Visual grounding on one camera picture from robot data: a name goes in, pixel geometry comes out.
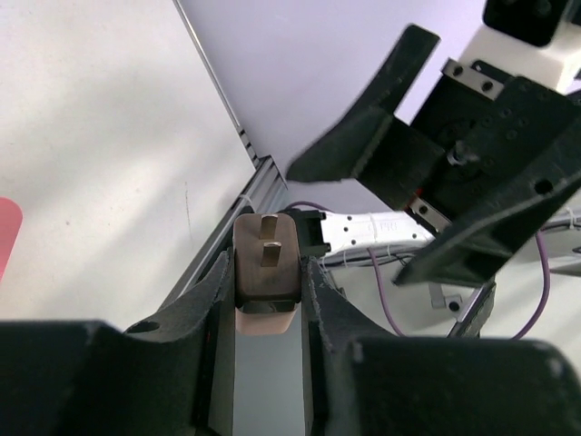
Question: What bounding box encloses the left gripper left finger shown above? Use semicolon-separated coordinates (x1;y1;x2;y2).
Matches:
1;252;235;435

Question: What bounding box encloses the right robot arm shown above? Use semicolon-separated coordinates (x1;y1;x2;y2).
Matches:
286;1;580;287

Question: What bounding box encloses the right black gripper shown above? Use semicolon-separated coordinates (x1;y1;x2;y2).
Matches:
286;25;580;287

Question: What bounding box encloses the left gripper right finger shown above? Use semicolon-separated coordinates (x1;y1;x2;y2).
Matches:
301;258;580;435

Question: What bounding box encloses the front aluminium rail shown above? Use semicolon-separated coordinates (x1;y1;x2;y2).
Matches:
159;156;288;310

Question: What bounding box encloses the pink triangular power strip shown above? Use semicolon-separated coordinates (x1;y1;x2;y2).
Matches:
0;197;23;278

